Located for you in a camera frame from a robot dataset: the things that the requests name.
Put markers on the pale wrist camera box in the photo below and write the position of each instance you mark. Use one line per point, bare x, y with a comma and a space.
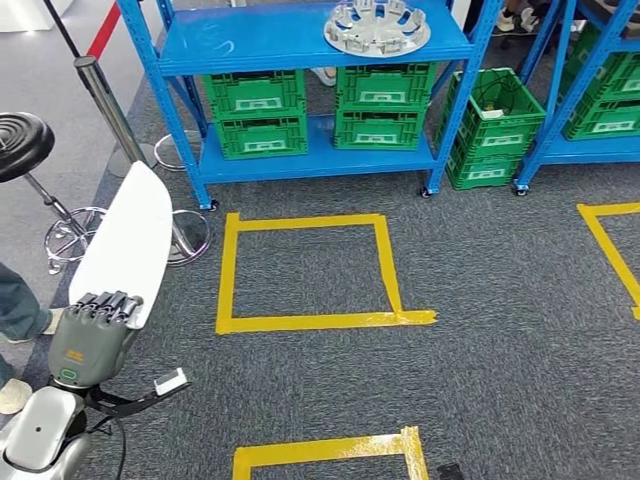
170, 382

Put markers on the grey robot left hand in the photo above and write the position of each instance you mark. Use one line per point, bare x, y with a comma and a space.
84, 348

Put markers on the grey wheel hubcap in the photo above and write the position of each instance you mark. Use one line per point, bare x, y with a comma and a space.
375, 41

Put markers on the red barrier belt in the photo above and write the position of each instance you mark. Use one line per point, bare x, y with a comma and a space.
103, 33

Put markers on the white display plinth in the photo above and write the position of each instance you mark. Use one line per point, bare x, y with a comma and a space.
30, 13

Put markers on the black camera bracket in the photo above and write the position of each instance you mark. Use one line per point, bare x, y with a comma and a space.
130, 403

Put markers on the white plastic body part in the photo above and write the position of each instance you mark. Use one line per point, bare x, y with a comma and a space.
130, 238

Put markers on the blue steel shelf rack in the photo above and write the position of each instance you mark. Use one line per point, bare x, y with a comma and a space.
280, 40
590, 151

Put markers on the white item in crate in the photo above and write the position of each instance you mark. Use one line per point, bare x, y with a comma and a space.
492, 114

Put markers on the black stool chrome base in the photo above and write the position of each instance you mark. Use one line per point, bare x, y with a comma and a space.
23, 142

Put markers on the chrome stanchion post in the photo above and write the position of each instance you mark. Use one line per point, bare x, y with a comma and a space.
107, 106

